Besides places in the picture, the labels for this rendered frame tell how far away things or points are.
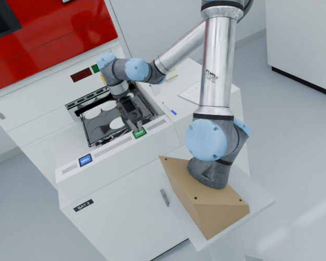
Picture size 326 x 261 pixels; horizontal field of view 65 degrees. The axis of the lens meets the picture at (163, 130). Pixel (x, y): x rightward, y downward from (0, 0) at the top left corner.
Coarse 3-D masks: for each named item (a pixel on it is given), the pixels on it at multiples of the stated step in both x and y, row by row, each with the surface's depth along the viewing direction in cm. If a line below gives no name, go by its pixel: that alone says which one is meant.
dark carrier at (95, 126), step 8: (136, 96) 154; (104, 112) 150; (112, 112) 148; (144, 112) 138; (88, 120) 148; (96, 120) 146; (104, 120) 144; (112, 120) 141; (88, 128) 142; (96, 128) 140; (104, 128) 137; (120, 128) 133; (88, 136) 136; (96, 136) 134; (104, 136) 132
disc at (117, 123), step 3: (120, 117) 141; (114, 120) 141; (117, 120) 140; (120, 120) 139; (111, 123) 139; (114, 123) 138; (117, 123) 137; (120, 123) 137; (123, 123) 136; (111, 126) 137; (114, 126) 136; (117, 126) 135; (120, 126) 134
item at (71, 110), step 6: (108, 90) 161; (132, 90) 167; (96, 96) 159; (102, 96) 160; (84, 102) 158; (90, 102) 159; (72, 108) 157; (78, 108) 158; (72, 114) 159; (78, 120) 162
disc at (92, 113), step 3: (96, 108) 156; (90, 111) 156; (93, 111) 155; (96, 111) 154; (99, 111) 152; (87, 114) 154; (90, 114) 153; (93, 114) 152; (96, 114) 151; (87, 117) 151; (90, 117) 151; (93, 117) 150
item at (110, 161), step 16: (144, 128) 117; (160, 128) 113; (112, 144) 114; (128, 144) 111; (144, 144) 113; (160, 144) 117; (176, 144) 121; (96, 160) 109; (112, 160) 111; (128, 160) 114; (144, 160) 118; (64, 176) 107; (80, 176) 109; (96, 176) 112; (112, 176) 115; (64, 192) 110; (80, 192) 113
